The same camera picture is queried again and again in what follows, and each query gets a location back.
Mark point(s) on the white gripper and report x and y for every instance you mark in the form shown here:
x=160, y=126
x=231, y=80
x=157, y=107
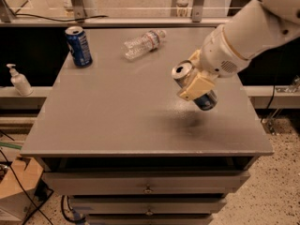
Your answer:
x=219, y=56

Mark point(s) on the red bull can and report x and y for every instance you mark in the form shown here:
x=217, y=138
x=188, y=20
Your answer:
x=195, y=85

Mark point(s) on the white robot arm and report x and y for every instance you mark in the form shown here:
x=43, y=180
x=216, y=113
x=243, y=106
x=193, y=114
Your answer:
x=259, y=26

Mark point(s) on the blue pepsi can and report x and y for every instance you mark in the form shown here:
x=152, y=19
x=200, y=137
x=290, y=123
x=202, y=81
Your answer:
x=78, y=46

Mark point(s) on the clear plastic water bottle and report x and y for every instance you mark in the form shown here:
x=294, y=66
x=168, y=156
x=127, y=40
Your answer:
x=143, y=44

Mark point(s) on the grey drawer cabinet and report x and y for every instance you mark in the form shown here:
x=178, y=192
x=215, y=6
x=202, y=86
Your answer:
x=121, y=116

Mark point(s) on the middle grey drawer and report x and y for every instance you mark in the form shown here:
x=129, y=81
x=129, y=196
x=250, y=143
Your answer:
x=148, y=205

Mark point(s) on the grey drawer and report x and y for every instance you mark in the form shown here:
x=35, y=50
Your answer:
x=148, y=205
x=145, y=183
x=149, y=220

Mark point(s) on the bottom grey drawer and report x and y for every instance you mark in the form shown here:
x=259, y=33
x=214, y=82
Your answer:
x=149, y=220

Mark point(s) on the white pump dispenser bottle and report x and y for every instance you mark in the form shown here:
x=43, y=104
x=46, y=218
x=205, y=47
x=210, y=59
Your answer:
x=19, y=81

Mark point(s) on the top grey drawer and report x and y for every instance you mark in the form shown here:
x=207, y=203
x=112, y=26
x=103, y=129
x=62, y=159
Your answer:
x=145, y=183

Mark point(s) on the cardboard box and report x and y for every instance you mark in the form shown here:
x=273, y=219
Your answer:
x=14, y=204

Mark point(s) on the right metal bracket post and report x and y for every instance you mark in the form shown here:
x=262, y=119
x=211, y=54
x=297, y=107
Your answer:
x=197, y=11

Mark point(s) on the metal bracket post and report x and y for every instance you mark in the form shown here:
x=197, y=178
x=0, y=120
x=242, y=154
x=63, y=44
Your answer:
x=78, y=9
x=197, y=11

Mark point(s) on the left metal bracket post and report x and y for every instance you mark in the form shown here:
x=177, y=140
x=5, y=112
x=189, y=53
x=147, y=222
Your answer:
x=78, y=9

